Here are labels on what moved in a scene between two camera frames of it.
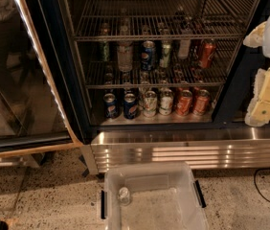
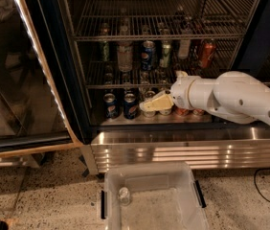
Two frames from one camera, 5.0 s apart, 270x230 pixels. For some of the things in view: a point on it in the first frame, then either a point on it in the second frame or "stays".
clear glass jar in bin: (123, 195) stays
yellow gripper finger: (261, 112) -> (159, 102)
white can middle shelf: (184, 49) stays
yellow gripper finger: (255, 38) -> (181, 73)
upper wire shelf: (167, 12) stays
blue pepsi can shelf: (148, 56) stays
